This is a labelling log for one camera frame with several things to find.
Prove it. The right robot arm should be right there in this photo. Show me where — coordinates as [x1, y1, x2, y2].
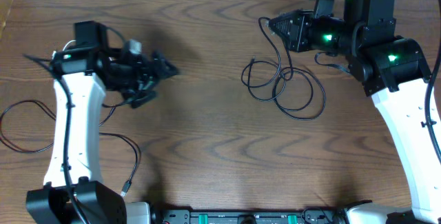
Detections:
[269, 0, 440, 223]

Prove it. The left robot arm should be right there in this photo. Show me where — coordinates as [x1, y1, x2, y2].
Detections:
[26, 21, 178, 223]

